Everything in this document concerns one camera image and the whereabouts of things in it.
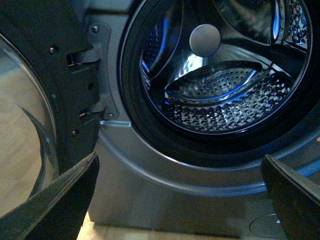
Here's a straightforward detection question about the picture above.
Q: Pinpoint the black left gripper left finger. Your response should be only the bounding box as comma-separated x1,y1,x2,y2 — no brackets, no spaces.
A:
0,152,100,240

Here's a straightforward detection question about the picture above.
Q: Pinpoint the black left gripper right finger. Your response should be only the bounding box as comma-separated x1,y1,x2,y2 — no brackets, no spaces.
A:
260,154,320,240

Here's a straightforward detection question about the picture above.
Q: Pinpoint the washing machine glass door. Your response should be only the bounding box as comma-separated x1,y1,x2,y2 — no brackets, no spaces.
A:
0,0,101,216

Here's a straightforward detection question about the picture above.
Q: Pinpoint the grey front-load washing machine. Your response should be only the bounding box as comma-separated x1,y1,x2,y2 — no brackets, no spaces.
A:
85,0,320,239

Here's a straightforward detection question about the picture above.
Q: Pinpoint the stainless steel washer drum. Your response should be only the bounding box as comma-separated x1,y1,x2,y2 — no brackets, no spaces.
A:
139,0,313,135

